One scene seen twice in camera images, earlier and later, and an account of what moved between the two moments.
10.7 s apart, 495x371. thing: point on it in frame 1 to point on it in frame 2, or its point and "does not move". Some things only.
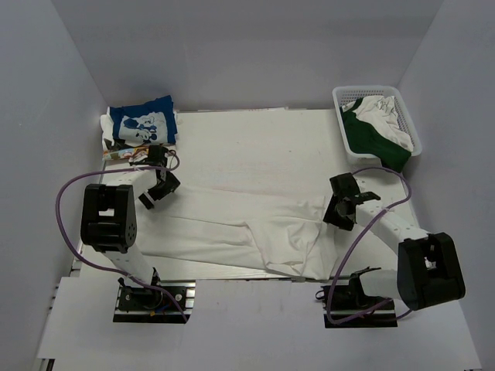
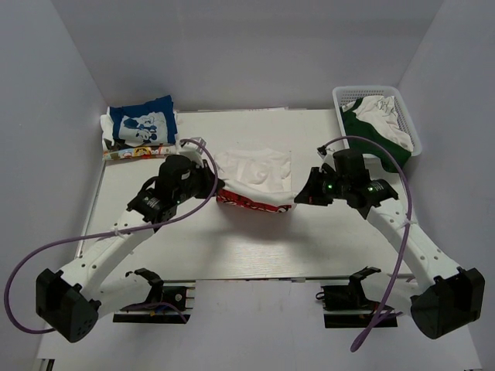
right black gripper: x=331 y=216 to x=311 y=193
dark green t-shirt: x=362 y=137 does not move
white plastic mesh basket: x=343 y=94 does not move
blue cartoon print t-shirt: x=153 y=122 does not move
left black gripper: x=170 y=185 to x=207 y=176
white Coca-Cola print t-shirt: x=279 y=233 to x=259 y=178
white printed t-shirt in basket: x=382 y=111 does not move
